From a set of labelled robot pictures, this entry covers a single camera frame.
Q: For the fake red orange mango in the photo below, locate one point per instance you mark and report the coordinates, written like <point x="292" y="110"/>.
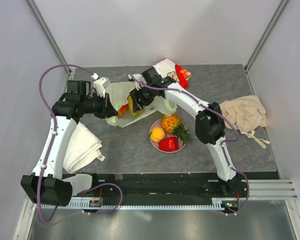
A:
<point x="123" y="109"/>

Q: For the fake red bell pepper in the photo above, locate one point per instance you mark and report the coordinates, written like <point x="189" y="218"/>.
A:
<point x="169" y="144"/>

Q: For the slotted cable duct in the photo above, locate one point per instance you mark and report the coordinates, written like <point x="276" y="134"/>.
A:
<point x="84" y="204"/>

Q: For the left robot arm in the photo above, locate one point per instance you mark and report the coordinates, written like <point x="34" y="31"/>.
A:
<point x="46" y="185"/>

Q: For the white red cartoon bag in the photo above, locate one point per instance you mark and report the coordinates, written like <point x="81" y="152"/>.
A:
<point x="169" y="68"/>

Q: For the fake pineapple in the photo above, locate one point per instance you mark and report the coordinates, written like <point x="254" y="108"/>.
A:
<point x="172" y="124"/>

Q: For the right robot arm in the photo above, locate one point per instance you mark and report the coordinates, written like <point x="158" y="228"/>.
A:
<point x="209" y="121"/>

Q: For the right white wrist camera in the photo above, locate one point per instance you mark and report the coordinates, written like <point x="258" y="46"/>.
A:
<point x="137" y="79"/>

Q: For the white folded towel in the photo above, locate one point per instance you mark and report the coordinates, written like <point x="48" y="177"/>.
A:
<point x="83" y="148"/>

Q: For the beige crumpled cloth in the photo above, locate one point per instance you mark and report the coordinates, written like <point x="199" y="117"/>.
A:
<point x="245" y="114"/>

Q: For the green avocado print plastic bag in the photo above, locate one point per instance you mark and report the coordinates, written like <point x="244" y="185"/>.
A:
<point x="121" y="101"/>

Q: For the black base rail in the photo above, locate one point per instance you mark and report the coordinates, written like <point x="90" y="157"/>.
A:
<point x="202" y="185"/>

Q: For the pink plate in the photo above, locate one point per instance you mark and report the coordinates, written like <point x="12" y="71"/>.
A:
<point x="169" y="134"/>

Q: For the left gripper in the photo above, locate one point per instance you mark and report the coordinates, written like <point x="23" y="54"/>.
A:
<point x="107" y="110"/>

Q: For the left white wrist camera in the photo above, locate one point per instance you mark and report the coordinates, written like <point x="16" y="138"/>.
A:
<point x="100" y="84"/>

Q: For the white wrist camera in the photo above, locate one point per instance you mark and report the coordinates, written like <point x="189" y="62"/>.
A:
<point x="100" y="84"/>
<point x="137" y="79"/>

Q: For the fake yellow pear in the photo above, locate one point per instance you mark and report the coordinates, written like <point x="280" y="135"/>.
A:
<point x="156" y="134"/>

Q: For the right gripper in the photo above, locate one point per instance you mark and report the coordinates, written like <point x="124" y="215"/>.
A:
<point x="135" y="95"/>

